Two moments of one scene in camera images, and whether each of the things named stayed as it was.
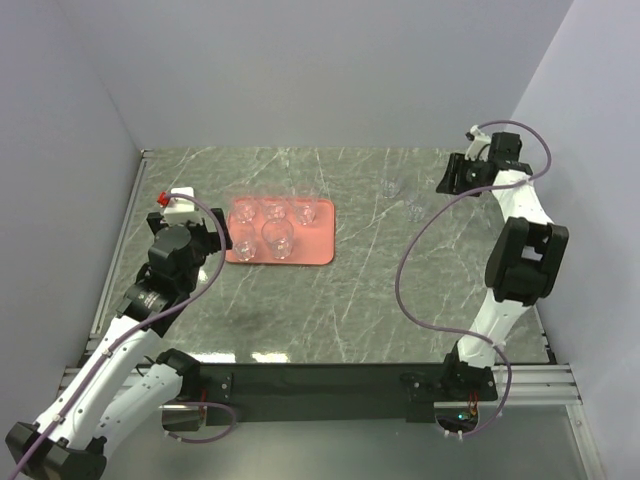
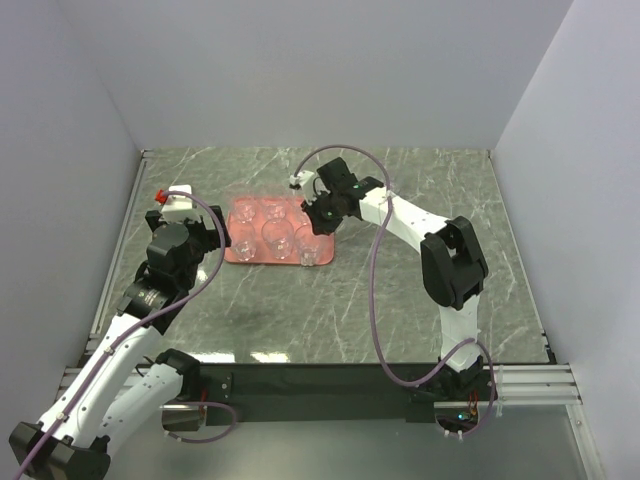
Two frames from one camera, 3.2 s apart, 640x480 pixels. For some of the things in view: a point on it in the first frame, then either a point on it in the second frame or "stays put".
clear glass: (278, 234) stays put
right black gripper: (456, 165) -> (320, 226)
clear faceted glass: (275, 208) stays put
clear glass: (414, 204) -> (307, 244)
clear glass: (243, 237) stays put
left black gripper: (211, 241) stays put
